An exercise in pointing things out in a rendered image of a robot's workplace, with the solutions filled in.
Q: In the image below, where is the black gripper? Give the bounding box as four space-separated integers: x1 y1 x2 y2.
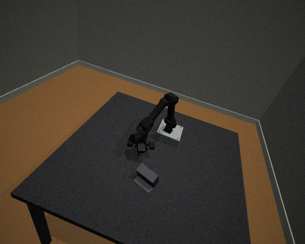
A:
127 139 155 150

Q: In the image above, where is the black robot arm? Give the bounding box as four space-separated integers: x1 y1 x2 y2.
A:
129 93 179 153

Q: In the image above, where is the dark grey sloped panel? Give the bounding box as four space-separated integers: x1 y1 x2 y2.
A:
133 163 159 194

